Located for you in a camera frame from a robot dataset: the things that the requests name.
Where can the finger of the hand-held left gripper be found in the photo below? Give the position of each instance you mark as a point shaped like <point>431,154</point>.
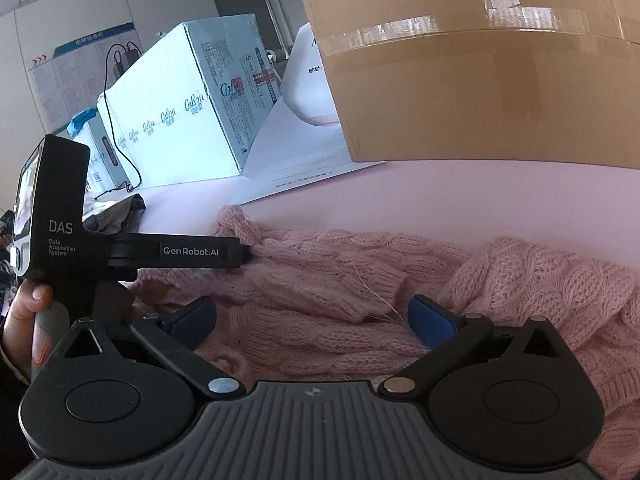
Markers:
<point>247,255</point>

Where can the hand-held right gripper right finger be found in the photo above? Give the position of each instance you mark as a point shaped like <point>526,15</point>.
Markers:
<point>430,325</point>

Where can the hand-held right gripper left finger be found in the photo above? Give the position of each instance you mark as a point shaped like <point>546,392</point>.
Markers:
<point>195,321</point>

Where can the pink knitted sweater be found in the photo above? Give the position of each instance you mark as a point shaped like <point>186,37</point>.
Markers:
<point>325,280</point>

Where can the dark brown cloth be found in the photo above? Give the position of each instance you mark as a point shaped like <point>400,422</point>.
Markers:
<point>117,215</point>

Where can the small white blue carton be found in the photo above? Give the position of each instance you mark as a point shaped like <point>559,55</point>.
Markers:
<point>97,155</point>

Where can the white printed paper sheet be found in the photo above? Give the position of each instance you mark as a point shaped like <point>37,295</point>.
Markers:
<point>305,155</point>

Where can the large light blue carton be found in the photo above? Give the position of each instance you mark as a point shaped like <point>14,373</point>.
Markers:
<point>175,110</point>

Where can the black power adapter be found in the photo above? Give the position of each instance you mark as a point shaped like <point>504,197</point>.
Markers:
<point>133,51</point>
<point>119,65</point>

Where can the white plastic bag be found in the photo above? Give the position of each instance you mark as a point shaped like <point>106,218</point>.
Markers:
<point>310,80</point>

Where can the brown cardboard box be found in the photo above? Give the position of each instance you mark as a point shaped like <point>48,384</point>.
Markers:
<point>475,85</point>

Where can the wall poster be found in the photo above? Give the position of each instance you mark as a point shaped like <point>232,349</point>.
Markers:
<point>65,80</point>

